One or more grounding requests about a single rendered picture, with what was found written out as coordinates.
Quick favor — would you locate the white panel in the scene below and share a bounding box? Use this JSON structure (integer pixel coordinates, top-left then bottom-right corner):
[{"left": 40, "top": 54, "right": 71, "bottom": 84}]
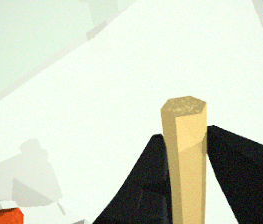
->
[{"left": 0, "top": 0, "right": 136, "bottom": 92}]

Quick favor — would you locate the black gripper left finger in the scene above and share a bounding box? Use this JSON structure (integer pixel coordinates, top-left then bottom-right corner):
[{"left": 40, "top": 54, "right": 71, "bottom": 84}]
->
[{"left": 92, "top": 133, "right": 172, "bottom": 224}]

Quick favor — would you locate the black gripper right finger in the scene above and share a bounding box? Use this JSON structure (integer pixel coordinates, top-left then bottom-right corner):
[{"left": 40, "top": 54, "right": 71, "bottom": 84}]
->
[{"left": 207, "top": 125, "right": 263, "bottom": 224}]

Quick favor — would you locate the awl with tan wooden handle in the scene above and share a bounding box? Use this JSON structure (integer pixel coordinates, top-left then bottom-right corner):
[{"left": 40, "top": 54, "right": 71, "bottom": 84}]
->
[{"left": 160, "top": 95, "right": 207, "bottom": 224}]

